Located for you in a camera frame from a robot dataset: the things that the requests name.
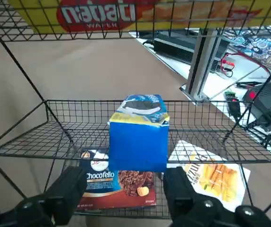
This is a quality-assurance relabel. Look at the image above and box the white fries snack packet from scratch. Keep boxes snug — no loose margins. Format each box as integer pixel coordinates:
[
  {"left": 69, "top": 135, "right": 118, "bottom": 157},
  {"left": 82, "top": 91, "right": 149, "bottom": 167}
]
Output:
[{"left": 161, "top": 140, "right": 251, "bottom": 212}]

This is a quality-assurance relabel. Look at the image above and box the black wire snack shelf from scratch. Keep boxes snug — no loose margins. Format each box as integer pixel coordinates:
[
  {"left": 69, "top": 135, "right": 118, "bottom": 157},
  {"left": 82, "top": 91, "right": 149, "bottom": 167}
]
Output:
[{"left": 0, "top": 0, "right": 271, "bottom": 220}]

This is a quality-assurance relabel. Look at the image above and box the aluminium camera post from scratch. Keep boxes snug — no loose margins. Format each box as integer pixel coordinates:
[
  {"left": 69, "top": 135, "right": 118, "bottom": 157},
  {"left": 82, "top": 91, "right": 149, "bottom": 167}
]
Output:
[{"left": 179, "top": 28, "right": 223, "bottom": 106}]

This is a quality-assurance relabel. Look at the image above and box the dark Chocofello cookie box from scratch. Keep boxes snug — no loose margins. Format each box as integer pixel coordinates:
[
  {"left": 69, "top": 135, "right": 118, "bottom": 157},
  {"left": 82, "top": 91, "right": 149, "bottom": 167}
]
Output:
[{"left": 76, "top": 148, "right": 157, "bottom": 211}]

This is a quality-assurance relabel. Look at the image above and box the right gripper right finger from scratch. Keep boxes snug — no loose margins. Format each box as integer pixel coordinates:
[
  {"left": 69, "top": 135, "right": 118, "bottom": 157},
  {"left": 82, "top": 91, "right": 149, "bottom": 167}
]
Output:
[{"left": 163, "top": 166, "right": 271, "bottom": 227}]

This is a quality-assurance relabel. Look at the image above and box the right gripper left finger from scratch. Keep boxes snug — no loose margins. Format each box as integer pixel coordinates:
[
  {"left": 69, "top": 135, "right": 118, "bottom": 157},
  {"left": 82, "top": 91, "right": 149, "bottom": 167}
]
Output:
[{"left": 0, "top": 166, "right": 88, "bottom": 227}]

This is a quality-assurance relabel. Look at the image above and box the black switch box red light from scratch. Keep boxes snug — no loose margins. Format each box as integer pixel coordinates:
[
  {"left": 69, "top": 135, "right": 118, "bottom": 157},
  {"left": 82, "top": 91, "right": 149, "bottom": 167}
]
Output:
[
  {"left": 242, "top": 78, "right": 271, "bottom": 131},
  {"left": 227, "top": 98, "right": 241, "bottom": 119}
]

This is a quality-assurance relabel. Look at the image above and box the blue Oreo cookie box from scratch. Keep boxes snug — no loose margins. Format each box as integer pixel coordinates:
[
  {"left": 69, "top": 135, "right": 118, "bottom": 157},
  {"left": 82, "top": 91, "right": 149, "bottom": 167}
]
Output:
[{"left": 107, "top": 94, "right": 171, "bottom": 173}]

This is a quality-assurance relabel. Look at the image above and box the red cable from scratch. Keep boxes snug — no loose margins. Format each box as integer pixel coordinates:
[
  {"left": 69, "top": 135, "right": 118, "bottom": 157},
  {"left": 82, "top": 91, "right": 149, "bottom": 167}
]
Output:
[{"left": 220, "top": 51, "right": 271, "bottom": 79}]

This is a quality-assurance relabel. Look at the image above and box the grey power adapter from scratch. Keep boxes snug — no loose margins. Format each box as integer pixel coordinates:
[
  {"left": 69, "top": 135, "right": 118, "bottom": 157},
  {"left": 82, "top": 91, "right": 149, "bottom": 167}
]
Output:
[{"left": 153, "top": 32, "right": 230, "bottom": 74}]

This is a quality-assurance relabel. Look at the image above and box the colourful printed sheet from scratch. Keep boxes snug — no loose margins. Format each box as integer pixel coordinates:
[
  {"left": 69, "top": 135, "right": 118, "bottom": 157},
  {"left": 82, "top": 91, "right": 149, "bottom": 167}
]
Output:
[{"left": 222, "top": 16, "right": 271, "bottom": 71}]

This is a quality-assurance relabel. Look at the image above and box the yellow nabati wafer box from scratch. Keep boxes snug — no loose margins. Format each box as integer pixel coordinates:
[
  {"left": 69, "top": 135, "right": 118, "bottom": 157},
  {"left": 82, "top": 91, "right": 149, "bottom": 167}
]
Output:
[{"left": 7, "top": 0, "right": 271, "bottom": 34}]

